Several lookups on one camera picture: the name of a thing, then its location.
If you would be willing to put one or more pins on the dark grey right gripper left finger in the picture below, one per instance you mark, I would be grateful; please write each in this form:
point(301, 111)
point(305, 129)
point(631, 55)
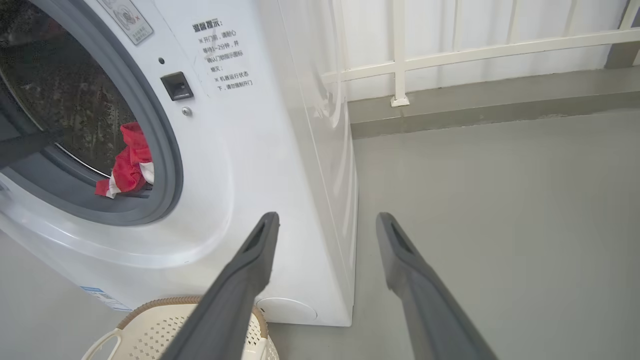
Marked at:
point(230, 305)

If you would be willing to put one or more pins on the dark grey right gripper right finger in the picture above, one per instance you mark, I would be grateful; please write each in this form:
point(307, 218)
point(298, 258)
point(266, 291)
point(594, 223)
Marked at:
point(425, 310)

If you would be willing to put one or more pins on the red and white garment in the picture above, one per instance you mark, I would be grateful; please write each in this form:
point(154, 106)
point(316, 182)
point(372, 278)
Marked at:
point(130, 165)

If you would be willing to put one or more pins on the cream perforated laundry basket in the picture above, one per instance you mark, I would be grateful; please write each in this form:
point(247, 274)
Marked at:
point(160, 330)

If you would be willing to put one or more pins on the white front-load washing machine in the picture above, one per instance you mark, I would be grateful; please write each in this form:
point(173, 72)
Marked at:
point(250, 175)

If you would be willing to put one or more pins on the stainless steel washing machine drum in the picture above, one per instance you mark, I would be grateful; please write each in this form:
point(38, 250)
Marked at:
point(75, 90)

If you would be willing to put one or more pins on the round white filter cover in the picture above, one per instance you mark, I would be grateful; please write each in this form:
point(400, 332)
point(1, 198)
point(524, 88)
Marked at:
point(287, 310)

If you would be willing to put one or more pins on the blue energy label sticker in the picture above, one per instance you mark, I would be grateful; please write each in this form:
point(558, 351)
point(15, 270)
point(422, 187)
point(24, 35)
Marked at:
point(105, 298)

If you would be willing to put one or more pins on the white metal railing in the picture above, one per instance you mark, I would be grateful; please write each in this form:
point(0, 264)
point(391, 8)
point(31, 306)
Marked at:
point(400, 50)

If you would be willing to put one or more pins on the grey warning sticker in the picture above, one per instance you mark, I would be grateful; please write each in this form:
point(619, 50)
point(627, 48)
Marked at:
point(127, 20)

